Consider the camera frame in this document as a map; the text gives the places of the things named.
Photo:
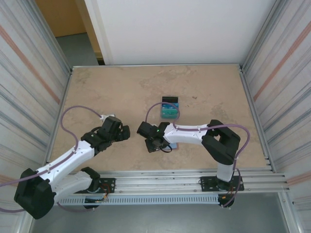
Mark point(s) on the clear acrylic card stand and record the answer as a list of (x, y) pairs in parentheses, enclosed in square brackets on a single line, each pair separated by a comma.
[(170, 118)]

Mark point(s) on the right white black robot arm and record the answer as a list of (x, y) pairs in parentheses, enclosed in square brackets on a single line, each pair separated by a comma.
[(184, 133)]

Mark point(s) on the teal card in stand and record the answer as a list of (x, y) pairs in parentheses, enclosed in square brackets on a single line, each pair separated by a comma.
[(170, 113)]

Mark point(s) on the blue card in stand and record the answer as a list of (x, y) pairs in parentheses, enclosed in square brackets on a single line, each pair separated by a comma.
[(170, 105)]

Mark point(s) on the black card in stand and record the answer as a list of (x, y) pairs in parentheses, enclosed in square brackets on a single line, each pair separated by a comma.
[(170, 99)]

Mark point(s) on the wooden door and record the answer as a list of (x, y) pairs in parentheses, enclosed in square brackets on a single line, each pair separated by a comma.
[(63, 17)]

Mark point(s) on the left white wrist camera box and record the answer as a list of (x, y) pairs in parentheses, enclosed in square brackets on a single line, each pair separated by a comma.
[(108, 116)]

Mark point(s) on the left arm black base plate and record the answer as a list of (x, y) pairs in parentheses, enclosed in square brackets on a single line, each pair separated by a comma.
[(109, 180)]

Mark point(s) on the aluminium rail frame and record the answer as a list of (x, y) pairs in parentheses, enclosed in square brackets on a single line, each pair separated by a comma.
[(155, 179)]

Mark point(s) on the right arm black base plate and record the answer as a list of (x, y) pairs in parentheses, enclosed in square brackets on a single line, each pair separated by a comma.
[(206, 182)]

